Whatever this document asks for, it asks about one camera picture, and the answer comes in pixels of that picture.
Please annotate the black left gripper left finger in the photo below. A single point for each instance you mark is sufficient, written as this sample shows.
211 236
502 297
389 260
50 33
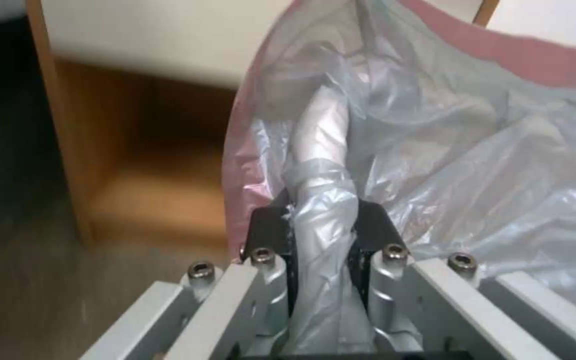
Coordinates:
228 300

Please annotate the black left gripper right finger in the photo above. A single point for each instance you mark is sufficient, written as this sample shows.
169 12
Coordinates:
418 300

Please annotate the translucent white garbage bag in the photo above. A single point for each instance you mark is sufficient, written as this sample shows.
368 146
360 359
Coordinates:
443 150

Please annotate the pink trash can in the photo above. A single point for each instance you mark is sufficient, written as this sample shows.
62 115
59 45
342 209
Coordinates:
543 62

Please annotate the wooden cabinet frame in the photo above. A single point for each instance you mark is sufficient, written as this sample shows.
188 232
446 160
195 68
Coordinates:
133 150

